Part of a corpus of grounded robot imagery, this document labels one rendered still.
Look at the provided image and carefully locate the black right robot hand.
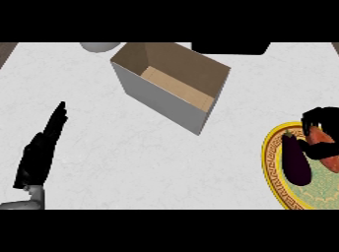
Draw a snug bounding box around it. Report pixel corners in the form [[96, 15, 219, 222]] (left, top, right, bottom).
[[296, 106, 339, 161]]

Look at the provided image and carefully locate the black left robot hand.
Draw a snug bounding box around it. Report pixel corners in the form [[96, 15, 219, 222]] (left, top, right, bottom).
[[11, 100, 69, 190]]

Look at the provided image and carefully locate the orange sweet potato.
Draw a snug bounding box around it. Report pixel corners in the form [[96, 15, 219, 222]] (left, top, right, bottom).
[[304, 125, 339, 174]]

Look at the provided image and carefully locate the yellow rimmed patterned plate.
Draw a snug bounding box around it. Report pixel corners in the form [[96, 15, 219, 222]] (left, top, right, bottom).
[[260, 121, 339, 211]]

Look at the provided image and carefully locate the open cardboard box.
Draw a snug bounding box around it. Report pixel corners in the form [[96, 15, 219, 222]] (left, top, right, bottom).
[[109, 42, 232, 136]]

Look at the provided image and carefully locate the dark purple eggplant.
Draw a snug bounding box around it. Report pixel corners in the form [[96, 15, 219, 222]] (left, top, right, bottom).
[[281, 129, 312, 187]]

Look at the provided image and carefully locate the black appliance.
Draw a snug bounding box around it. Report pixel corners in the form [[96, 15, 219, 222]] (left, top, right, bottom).
[[190, 42, 272, 56]]

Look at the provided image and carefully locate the grey round bowl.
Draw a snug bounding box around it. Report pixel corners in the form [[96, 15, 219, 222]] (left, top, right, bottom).
[[78, 42, 124, 54]]

